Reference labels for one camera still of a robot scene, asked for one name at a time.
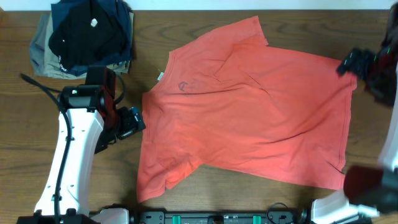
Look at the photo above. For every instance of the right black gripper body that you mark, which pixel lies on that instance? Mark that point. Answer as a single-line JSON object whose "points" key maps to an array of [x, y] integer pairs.
{"points": [[352, 61]]}

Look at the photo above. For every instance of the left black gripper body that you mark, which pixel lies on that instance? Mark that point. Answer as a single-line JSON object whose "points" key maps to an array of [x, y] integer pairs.
{"points": [[131, 121]]}

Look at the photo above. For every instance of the coral red t-shirt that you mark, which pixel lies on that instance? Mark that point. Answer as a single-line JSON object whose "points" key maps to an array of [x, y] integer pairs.
{"points": [[230, 100]]}

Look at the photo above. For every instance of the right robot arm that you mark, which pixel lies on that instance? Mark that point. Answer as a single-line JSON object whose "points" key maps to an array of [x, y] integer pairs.
{"points": [[367, 192]]}

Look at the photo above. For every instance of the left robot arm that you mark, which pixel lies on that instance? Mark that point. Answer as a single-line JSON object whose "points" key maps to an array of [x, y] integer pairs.
{"points": [[89, 122]]}

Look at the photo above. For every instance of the khaki folded garment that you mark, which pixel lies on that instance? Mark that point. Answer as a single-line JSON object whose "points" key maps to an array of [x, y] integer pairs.
{"points": [[52, 67]]}

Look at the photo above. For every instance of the grey folded garment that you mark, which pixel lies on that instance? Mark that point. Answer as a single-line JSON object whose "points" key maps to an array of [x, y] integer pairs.
{"points": [[37, 46]]}

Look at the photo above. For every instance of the navy folded garment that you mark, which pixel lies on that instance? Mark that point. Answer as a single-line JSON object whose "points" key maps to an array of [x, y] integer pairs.
{"points": [[119, 9]]}

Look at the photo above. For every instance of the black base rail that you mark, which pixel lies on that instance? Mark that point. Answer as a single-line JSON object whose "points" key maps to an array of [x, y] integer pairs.
{"points": [[273, 216]]}

